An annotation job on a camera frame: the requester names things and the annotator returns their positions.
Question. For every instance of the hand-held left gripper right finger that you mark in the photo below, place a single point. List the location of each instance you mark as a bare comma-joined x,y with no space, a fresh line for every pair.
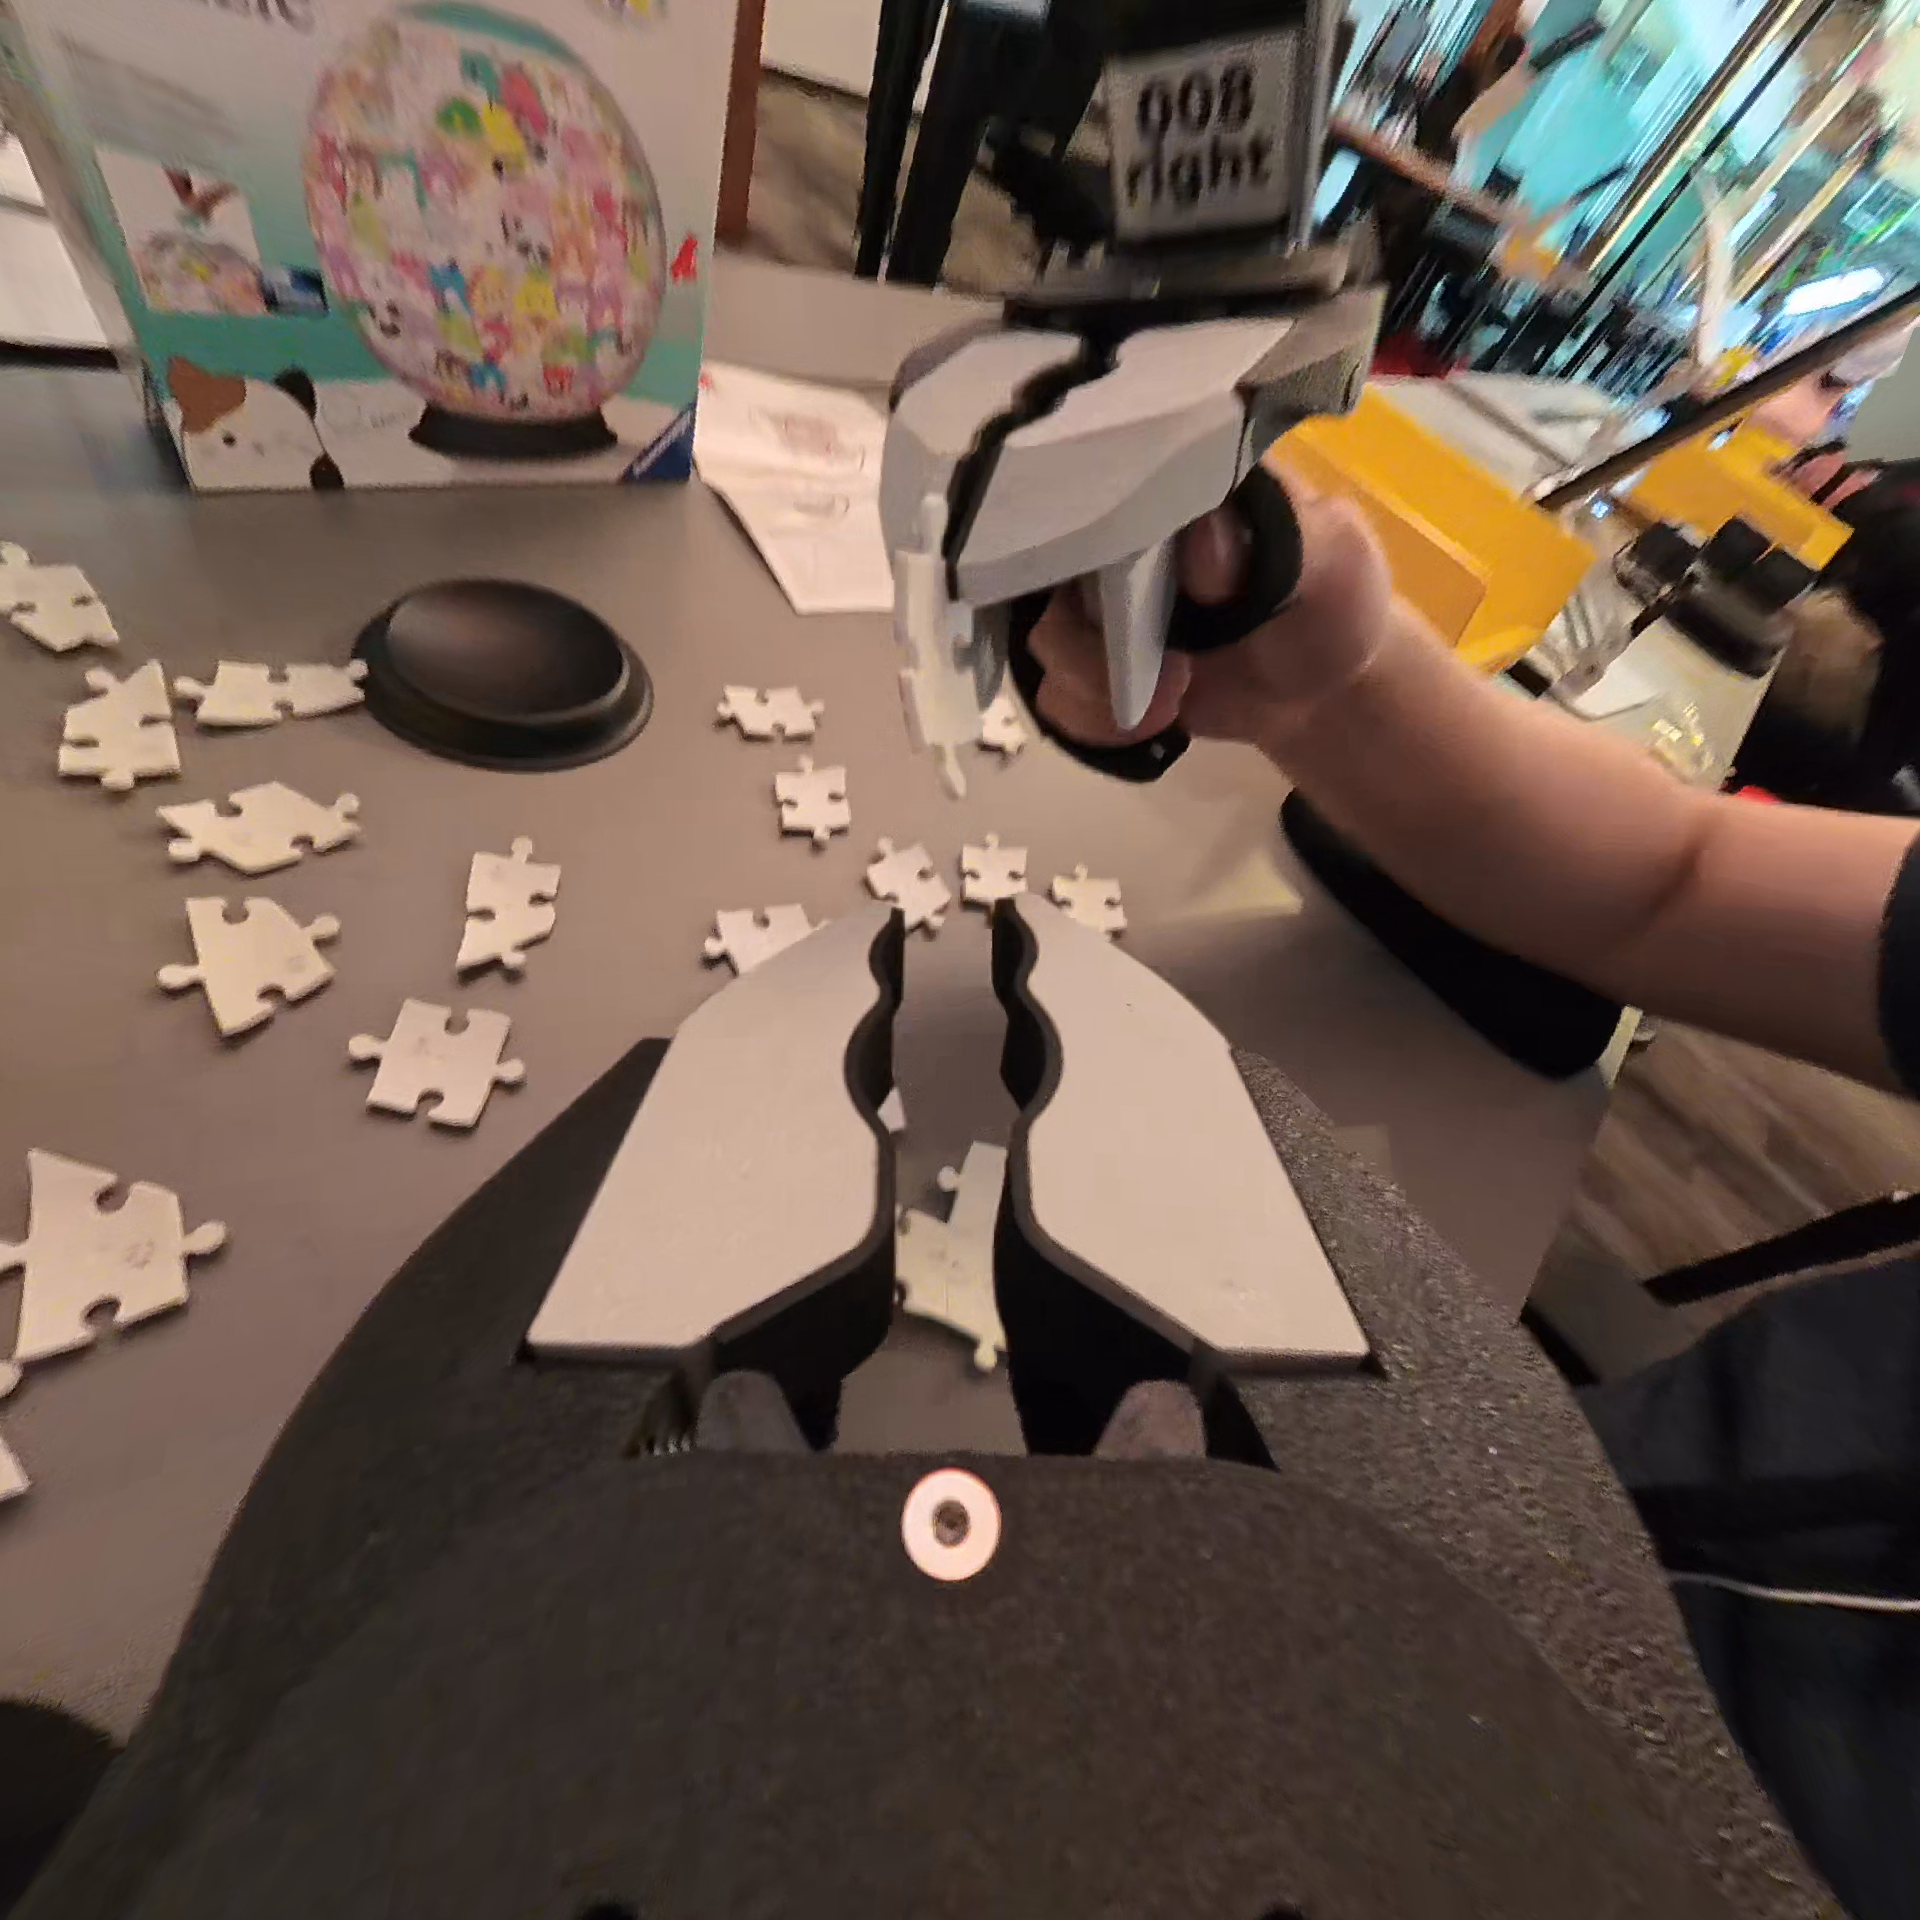
1172,1185

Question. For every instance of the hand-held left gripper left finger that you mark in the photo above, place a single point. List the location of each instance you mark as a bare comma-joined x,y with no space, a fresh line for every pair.
720,1170

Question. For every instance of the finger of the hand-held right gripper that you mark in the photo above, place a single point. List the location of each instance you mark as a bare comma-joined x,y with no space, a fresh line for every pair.
1109,481
923,451

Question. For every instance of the joined white puzzle section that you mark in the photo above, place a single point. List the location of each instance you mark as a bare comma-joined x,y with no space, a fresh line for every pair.
939,660

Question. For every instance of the group of white puzzle pieces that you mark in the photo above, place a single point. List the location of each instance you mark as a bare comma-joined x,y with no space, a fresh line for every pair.
248,961

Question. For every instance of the person's right forearm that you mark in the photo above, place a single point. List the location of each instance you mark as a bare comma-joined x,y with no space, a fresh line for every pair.
1575,868

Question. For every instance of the black round ball stand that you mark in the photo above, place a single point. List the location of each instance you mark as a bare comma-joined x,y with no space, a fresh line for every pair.
504,674

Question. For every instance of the colourful puzzle ball box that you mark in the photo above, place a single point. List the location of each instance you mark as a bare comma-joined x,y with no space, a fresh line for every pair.
482,225

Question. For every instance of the person's right hand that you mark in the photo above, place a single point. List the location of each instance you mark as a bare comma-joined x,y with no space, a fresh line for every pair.
1320,630

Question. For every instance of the white instruction leaflet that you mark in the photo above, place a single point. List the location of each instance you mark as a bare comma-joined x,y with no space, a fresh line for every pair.
810,495

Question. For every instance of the black tripod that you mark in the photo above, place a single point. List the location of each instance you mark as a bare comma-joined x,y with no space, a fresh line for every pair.
960,136

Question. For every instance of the yellow plastic bin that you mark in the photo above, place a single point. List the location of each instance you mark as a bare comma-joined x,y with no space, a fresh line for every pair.
1724,504
1440,510

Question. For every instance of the thin black pole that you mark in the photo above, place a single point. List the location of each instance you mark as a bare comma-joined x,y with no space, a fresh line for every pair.
1724,412

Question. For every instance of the person's dark jacket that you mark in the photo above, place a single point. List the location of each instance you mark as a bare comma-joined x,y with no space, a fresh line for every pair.
1799,1499

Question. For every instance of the brown wooden post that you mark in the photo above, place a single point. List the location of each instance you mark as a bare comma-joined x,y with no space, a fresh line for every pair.
741,119

